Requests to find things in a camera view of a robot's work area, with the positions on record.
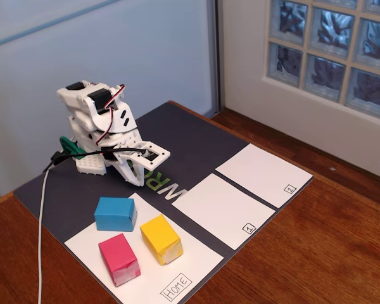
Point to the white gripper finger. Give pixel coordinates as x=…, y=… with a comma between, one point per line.
x=140, y=174
x=126, y=172

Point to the yellow paper box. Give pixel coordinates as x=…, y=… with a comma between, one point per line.
x=160, y=237

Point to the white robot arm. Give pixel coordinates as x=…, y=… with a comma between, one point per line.
x=79, y=98

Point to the blue paper box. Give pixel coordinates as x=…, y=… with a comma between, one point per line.
x=112, y=212

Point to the pink paper box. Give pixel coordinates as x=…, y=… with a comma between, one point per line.
x=117, y=256

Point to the green table clamp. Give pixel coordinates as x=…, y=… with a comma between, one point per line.
x=71, y=147

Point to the dark mat with printed letters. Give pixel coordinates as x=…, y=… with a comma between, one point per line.
x=193, y=136

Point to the white paper sheet marked 1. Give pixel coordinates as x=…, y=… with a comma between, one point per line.
x=221, y=209

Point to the white paper sheet marked home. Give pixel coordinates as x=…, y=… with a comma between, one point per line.
x=164, y=263

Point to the frosted pale blue panel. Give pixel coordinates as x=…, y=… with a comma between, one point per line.
x=82, y=47

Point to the white paper sheet marked 2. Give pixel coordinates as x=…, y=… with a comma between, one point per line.
x=263, y=174

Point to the glass block window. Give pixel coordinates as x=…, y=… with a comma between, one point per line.
x=329, y=76

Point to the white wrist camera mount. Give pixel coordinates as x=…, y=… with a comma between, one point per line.
x=155, y=156

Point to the grey metal frame post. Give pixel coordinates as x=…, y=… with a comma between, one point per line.
x=214, y=47

